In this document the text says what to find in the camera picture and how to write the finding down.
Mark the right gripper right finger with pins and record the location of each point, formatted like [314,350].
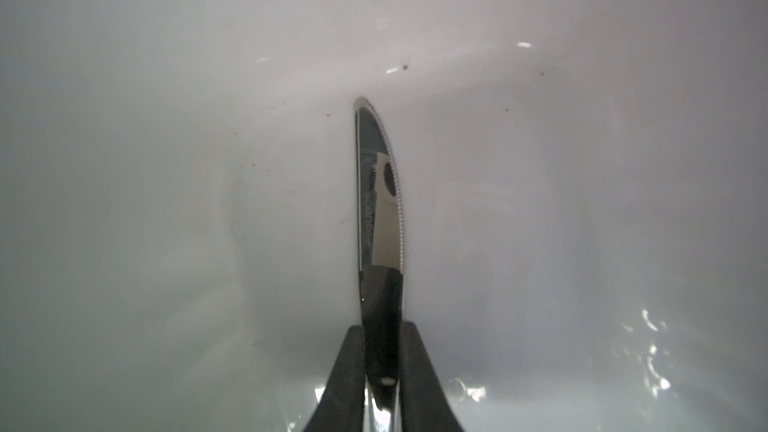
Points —
[423,404]

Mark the white rectangular tray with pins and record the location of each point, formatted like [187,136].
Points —
[584,186]

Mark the silver knife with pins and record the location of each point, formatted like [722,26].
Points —
[380,262]

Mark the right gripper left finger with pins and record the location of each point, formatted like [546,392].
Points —
[341,407]

